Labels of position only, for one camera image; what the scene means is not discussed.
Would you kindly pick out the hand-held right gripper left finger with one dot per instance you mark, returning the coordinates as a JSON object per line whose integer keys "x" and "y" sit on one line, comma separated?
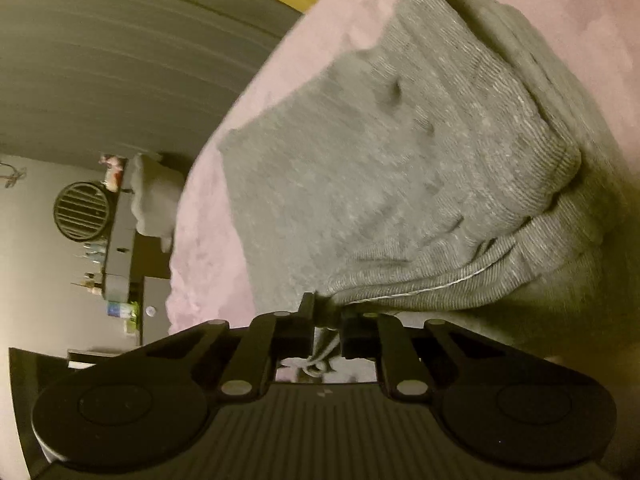
{"x": 295, "y": 332}

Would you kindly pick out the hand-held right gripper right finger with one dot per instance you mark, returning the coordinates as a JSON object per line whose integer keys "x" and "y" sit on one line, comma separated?
{"x": 357, "y": 335}

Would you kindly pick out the pink fleece blanket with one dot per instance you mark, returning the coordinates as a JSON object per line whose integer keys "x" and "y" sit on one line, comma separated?
{"x": 215, "y": 285}

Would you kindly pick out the green blue box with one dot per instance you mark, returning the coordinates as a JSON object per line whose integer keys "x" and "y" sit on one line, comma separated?
{"x": 121, "y": 309}

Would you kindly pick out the dark shelf unit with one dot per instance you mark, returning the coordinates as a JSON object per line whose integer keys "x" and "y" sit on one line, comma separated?
{"x": 122, "y": 255}

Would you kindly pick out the light cloth on dresser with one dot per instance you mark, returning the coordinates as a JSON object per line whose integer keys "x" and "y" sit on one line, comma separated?
{"x": 152, "y": 195}

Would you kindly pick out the small red white figurine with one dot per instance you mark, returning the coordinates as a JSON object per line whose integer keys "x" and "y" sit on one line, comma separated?
{"x": 112, "y": 170}

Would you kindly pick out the round black fan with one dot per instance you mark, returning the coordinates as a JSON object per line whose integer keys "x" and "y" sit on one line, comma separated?
{"x": 80, "y": 210}

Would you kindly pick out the grey curtain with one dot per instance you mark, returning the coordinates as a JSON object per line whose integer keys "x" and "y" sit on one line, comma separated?
{"x": 125, "y": 60}

